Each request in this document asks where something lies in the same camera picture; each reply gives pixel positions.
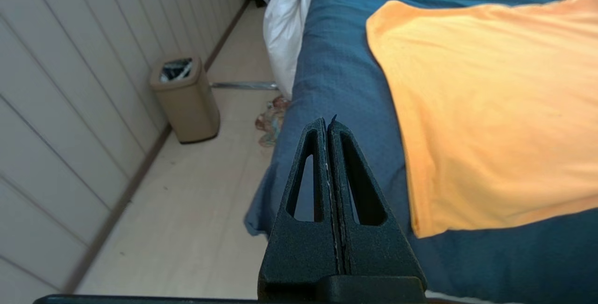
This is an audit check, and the grey metal rod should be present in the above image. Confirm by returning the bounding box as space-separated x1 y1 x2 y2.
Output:
209 81 279 91

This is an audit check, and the colourful crumpled floor item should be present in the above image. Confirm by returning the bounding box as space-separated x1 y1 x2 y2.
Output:
255 95 291 148

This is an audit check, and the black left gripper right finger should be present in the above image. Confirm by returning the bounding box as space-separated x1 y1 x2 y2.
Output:
327 114 427 295

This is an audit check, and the yellow t-shirt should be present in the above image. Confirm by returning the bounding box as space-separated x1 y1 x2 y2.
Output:
366 0 598 239

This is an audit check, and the white duvet lining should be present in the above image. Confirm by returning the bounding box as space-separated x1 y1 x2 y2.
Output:
263 0 344 101

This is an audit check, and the beige trash bin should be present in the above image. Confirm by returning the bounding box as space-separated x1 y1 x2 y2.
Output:
149 57 221 144

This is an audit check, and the dark trash bag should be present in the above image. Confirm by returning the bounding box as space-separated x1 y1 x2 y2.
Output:
160 58 193 83

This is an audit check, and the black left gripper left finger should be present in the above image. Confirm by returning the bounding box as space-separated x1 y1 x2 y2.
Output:
258 117 345 295

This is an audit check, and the dark blue bed sheet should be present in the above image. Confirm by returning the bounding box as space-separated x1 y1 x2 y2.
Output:
244 0 598 304

